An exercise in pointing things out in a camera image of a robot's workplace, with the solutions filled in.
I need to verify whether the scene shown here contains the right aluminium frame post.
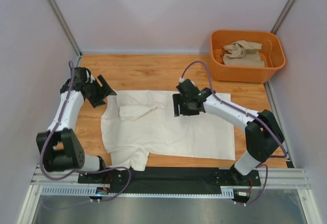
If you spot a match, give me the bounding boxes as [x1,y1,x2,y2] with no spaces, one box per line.
[270,0,296,35]

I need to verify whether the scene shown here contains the white t shirt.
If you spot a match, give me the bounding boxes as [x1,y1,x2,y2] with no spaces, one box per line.
[101,90,235,171]

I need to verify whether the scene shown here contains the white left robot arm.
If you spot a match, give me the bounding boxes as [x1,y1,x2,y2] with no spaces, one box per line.
[36,67,116,184]

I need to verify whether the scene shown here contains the orange plastic bin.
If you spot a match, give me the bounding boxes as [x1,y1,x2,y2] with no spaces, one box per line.
[208,30,286,83]

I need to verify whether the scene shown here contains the beige t shirt in bin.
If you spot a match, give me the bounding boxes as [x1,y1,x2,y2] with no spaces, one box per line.
[223,40,265,67]

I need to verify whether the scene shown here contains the left aluminium frame post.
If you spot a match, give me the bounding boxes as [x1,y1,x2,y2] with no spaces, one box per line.
[47,0,82,58]

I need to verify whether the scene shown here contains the aluminium frame post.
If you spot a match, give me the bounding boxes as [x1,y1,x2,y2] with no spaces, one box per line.
[270,0,296,35]
[47,0,82,58]

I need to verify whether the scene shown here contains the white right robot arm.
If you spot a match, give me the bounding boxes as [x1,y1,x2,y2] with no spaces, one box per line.
[173,78,287,185]

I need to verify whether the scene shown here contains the aluminium extrusion rail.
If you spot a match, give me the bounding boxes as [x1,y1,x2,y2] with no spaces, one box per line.
[31,167,310,189]

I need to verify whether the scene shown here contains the grey slotted cable duct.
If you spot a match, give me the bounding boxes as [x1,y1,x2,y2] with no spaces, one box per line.
[40,185,234,200]

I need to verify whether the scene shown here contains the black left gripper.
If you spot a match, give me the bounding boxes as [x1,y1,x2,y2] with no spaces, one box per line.
[86,76,116,109]

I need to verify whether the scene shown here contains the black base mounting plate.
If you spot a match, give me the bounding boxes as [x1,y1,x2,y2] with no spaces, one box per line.
[78,167,261,193]

